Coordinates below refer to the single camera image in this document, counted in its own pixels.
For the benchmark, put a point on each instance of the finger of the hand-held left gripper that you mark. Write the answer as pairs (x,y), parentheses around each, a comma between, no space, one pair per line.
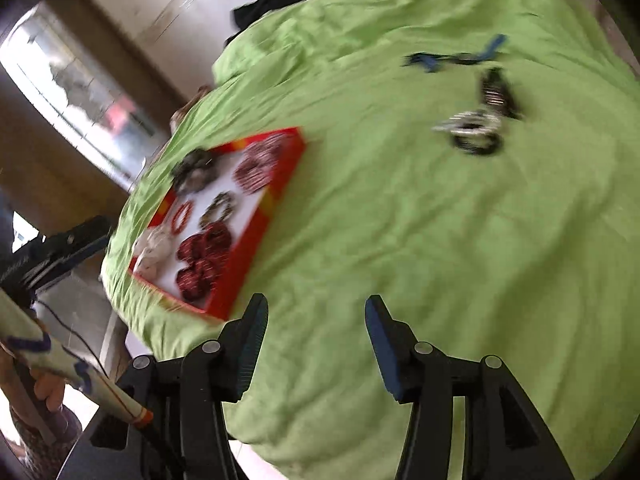
(75,242)

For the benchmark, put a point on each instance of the white dotted scrunchie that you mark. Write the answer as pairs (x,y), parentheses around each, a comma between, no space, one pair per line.
(152,252)

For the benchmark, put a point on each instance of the person's left hand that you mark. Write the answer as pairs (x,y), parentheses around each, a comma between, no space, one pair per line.
(47,392)

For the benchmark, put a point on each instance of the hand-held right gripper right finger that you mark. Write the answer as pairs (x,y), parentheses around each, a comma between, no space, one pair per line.
(382,350)

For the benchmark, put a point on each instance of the dark patterned garment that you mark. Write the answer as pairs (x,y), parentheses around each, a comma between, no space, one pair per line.
(60,435)

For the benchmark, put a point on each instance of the black hair clip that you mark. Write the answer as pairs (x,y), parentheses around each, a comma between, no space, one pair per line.
(492,90)

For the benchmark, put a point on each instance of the red cardboard box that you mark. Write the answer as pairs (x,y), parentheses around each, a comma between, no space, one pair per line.
(270,210)

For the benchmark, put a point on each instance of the dark sheer scrunchie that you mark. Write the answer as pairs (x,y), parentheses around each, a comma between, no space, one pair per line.
(192,172)

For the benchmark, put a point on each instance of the red polka dot scrunchie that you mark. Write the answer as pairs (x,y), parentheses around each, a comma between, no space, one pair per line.
(202,260)

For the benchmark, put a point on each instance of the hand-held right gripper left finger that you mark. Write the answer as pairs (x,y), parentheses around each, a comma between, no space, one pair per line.
(250,345)

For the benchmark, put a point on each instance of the black cloth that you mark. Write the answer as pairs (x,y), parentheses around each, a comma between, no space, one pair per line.
(265,5)

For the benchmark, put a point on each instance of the window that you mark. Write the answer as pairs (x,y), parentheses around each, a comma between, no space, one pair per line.
(65,75)

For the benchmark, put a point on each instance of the green bed sheet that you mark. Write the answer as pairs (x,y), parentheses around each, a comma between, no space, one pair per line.
(400,235)

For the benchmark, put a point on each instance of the red white plaid scrunchie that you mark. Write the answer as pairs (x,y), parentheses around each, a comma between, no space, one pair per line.
(257,165)

